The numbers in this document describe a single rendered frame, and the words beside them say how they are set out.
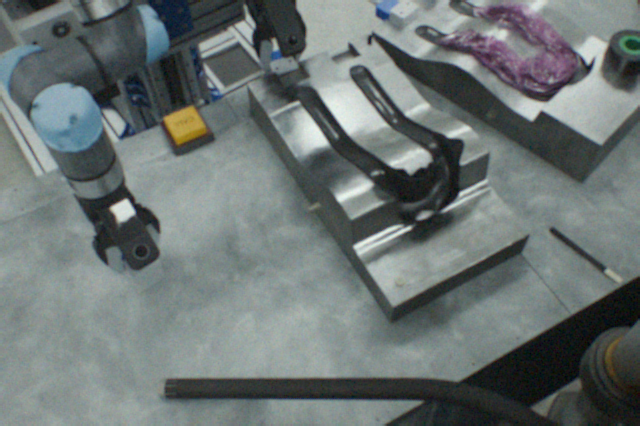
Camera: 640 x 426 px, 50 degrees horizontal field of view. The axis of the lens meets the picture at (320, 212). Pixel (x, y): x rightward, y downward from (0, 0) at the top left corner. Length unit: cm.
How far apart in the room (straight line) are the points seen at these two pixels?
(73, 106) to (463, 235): 62
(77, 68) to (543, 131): 77
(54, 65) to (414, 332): 65
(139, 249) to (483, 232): 53
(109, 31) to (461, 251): 61
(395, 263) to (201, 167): 42
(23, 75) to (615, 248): 94
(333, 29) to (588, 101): 158
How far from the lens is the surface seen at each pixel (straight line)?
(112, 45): 98
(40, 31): 136
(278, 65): 137
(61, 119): 87
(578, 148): 126
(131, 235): 100
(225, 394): 103
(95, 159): 92
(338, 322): 111
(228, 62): 232
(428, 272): 109
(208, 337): 112
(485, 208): 117
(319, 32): 271
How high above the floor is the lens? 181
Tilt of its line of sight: 57 degrees down
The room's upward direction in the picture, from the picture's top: 3 degrees counter-clockwise
